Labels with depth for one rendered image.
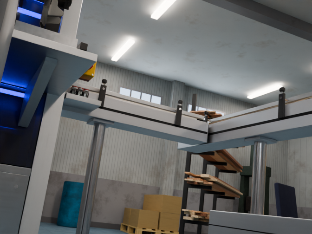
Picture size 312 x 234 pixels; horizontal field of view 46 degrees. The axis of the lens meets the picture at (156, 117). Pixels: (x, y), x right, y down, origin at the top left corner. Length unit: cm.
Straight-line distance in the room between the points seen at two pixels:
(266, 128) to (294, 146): 1013
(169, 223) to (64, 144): 295
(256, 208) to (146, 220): 613
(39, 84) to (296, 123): 83
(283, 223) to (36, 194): 82
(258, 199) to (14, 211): 86
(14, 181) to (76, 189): 654
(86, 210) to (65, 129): 723
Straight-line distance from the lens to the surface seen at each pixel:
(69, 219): 778
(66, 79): 112
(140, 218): 748
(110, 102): 148
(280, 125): 137
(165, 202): 761
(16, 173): 126
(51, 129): 129
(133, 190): 897
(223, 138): 161
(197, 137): 164
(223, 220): 157
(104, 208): 876
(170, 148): 925
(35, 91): 108
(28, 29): 96
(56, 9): 118
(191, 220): 499
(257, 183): 147
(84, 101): 133
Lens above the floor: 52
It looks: 14 degrees up
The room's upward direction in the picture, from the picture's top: 7 degrees clockwise
